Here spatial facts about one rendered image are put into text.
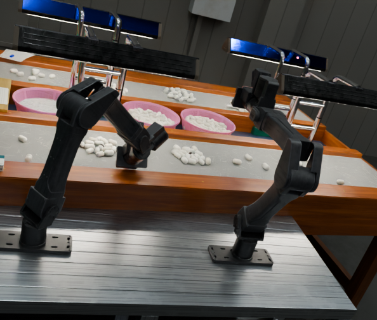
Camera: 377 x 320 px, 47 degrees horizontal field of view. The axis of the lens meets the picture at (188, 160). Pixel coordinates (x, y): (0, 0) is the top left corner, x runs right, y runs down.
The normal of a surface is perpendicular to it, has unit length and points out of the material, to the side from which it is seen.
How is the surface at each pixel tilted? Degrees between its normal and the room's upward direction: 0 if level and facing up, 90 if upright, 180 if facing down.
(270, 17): 90
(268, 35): 90
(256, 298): 0
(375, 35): 90
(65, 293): 0
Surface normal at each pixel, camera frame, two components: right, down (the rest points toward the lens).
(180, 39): 0.21, 0.48
